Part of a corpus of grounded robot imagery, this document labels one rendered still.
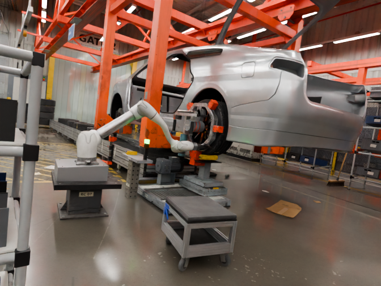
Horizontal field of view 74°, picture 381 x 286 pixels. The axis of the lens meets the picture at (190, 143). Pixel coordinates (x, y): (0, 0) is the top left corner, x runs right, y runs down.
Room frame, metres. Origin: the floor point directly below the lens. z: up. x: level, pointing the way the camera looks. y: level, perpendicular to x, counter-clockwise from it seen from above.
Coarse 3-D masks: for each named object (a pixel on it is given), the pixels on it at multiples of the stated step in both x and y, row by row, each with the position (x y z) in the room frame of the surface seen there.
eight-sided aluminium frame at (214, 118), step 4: (196, 104) 3.02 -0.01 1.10; (200, 104) 2.95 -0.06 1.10; (204, 104) 2.89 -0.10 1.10; (192, 108) 3.07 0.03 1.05; (196, 108) 3.08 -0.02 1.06; (208, 108) 2.83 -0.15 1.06; (208, 112) 2.83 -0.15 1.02; (212, 112) 2.80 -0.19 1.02; (188, 116) 3.15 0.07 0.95; (212, 116) 2.76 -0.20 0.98; (216, 116) 2.79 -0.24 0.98; (184, 120) 3.17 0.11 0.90; (212, 120) 2.76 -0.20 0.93; (216, 120) 2.77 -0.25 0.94; (212, 124) 2.76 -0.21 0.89; (216, 124) 2.77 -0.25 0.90; (212, 128) 2.75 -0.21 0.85; (184, 132) 3.14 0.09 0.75; (188, 132) 3.18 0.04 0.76; (212, 132) 2.75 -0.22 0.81; (188, 136) 3.14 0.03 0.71; (212, 136) 2.75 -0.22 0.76; (188, 140) 3.08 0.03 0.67; (208, 140) 2.79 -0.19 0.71; (212, 140) 2.78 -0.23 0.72
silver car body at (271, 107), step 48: (240, 0) 3.14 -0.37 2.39; (336, 0) 3.62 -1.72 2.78; (192, 48) 3.64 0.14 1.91; (240, 48) 2.77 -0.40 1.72; (192, 96) 3.25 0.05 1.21; (240, 96) 2.60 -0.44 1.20; (288, 96) 2.27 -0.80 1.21; (336, 96) 3.57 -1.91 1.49; (288, 144) 2.36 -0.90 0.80; (336, 144) 2.83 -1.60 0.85
